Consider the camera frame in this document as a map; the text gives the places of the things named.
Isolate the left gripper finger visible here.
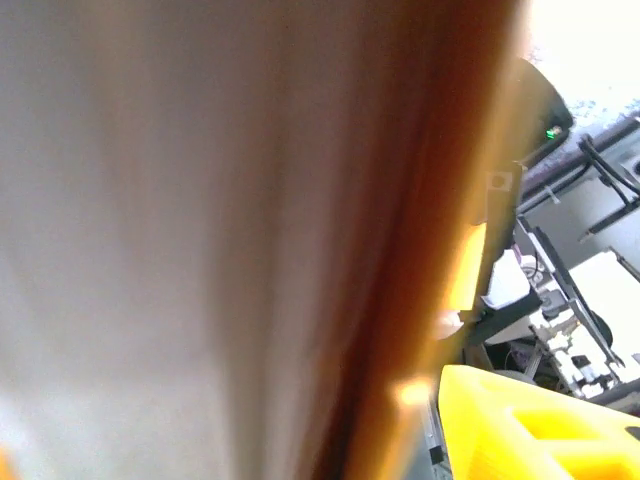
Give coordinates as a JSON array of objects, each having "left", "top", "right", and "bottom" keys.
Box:
[{"left": 438, "top": 363, "right": 640, "bottom": 480}]

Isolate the pink student backpack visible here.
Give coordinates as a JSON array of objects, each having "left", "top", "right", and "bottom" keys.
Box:
[{"left": 0, "top": 0, "right": 531, "bottom": 480}]

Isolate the white background lab equipment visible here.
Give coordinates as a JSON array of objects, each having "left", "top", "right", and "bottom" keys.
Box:
[{"left": 482, "top": 247, "right": 626, "bottom": 401}]

